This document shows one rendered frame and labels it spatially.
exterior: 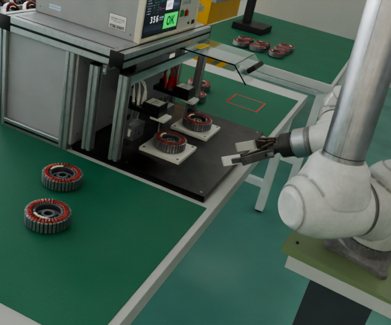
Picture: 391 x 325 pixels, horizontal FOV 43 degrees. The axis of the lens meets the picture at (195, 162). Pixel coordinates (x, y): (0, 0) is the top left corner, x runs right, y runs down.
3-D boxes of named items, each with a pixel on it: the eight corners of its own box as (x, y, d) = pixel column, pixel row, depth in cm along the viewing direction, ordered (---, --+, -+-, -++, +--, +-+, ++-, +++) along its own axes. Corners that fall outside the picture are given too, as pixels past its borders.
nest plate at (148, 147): (196, 149, 172) (197, 146, 172) (178, 165, 160) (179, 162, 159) (159, 135, 176) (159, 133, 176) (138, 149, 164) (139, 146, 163)
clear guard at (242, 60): (264, 72, 192) (268, 57, 189) (246, 85, 171) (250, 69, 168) (189, 48, 200) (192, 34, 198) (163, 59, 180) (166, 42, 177)
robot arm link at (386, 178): (410, 251, 133) (451, 184, 122) (359, 255, 125) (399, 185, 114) (371, 213, 145) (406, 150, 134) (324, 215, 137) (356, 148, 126)
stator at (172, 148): (190, 146, 171) (192, 137, 169) (176, 157, 161) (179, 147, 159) (161, 136, 174) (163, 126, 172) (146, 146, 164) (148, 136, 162)
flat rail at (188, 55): (204, 53, 196) (206, 46, 195) (126, 87, 143) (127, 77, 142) (202, 52, 197) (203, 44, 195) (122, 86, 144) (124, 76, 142)
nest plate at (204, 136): (220, 129, 193) (220, 126, 192) (206, 141, 180) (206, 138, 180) (186, 117, 197) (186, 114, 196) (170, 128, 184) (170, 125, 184)
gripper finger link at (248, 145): (253, 140, 161) (254, 139, 162) (234, 144, 164) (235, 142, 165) (256, 149, 162) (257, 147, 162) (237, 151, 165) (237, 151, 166)
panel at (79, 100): (162, 96, 213) (175, 28, 200) (71, 144, 157) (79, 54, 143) (160, 95, 213) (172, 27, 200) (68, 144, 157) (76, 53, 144)
